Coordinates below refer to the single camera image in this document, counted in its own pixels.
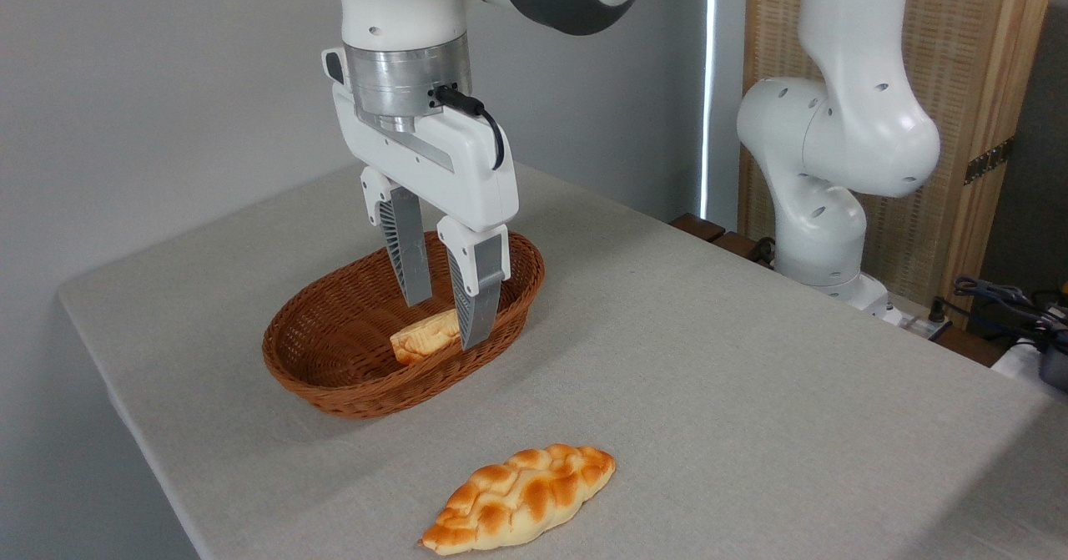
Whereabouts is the wooden woven folding screen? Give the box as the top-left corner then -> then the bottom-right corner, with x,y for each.
738,0 -> 1060,327

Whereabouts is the brown wicker oval basket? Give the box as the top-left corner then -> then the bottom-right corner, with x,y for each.
262,230 -> 546,420

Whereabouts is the braided golden bread loaf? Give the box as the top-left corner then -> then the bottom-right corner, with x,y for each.
419,443 -> 617,556

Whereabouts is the grey tablecloth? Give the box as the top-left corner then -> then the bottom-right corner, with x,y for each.
58,159 -> 1068,560

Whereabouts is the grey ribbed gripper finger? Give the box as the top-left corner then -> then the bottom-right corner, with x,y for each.
437,216 -> 510,351
360,166 -> 433,307

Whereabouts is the black cable bundle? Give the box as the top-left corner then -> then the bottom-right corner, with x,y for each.
930,275 -> 1068,352

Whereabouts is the metal screen hinge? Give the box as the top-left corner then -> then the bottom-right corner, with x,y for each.
964,137 -> 1015,185

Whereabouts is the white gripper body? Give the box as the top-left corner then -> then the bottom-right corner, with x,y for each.
322,47 -> 520,234

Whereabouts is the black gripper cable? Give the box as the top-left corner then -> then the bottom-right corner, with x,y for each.
434,84 -> 506,170

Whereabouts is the small golden bread roll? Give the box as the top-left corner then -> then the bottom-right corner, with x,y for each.
390,308 -> 462,366

